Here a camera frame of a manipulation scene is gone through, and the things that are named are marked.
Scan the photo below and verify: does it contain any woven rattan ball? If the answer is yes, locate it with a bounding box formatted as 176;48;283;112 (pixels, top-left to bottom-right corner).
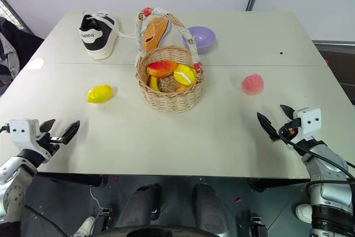
157;74;181;94

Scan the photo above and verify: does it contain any black table frame bar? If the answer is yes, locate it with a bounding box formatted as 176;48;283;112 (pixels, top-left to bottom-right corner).
37;172;109;189
248;178;310;193

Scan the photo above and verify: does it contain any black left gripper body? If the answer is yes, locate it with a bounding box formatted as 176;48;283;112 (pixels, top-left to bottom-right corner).
35;130;63;163

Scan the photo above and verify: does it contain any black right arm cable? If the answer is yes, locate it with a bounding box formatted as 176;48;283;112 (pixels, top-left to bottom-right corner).
278;124;355;186

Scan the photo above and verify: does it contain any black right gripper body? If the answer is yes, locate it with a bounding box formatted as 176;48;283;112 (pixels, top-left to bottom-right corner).
278;118;302;142

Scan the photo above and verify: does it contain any pink peach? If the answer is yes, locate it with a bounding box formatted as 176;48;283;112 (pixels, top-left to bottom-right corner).
241;73;264;96

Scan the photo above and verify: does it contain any thin white floor cable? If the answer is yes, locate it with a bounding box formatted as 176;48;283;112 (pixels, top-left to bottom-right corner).
89;186;104;211

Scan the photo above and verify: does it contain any black floor bracket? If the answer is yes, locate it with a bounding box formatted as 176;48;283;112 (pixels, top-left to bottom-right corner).
249;214;268;237
97;206;115;223

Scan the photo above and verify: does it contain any red yellow mango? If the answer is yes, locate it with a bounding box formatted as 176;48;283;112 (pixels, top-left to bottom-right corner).
146;60;179;79

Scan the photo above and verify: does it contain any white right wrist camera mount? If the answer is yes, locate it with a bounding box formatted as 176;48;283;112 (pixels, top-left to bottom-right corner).
292;107;323;141

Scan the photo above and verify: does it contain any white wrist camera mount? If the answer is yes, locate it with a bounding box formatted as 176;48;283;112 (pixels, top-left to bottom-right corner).
292;107;323;141
8;118;50;163

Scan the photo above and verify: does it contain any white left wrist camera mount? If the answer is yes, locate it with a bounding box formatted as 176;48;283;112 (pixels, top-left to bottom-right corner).
8;118;50;163

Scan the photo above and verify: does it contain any yellow banana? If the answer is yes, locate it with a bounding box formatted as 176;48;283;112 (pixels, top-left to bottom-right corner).
149;75;160;92

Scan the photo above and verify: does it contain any dark rounded robot leg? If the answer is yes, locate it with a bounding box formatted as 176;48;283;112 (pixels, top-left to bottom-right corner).
115;183;162;228
192;183;229;234

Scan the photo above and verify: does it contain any orange and white sneaker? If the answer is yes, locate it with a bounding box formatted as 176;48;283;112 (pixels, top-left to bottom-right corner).
142;17;173;54

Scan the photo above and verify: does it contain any white shoe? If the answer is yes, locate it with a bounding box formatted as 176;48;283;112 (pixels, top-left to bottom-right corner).
73;215;97;237
295;203;313;224

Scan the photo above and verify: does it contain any purple plastic bowl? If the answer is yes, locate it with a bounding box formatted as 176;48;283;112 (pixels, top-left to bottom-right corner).
182;26;217;55

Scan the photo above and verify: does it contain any dark grey jacket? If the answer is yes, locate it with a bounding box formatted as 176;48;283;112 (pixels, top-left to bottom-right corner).
0;17;45;88

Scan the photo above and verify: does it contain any yellow lemon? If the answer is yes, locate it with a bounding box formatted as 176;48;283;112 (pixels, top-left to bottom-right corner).
87;84;114;104
173;64;196;86

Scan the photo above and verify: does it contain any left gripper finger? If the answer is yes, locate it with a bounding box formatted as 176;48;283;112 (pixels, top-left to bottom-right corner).
39;119;56;134
61;120;81;146

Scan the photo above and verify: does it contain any black and white sneaker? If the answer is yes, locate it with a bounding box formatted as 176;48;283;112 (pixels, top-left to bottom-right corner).
78;9;137;60

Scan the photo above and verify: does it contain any wicker basket with handle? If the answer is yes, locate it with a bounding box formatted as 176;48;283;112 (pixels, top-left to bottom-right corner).
134;6;205;114

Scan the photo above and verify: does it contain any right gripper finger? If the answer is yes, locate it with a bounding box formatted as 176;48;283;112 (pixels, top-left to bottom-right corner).
280;104;295;122
256;112;281;142

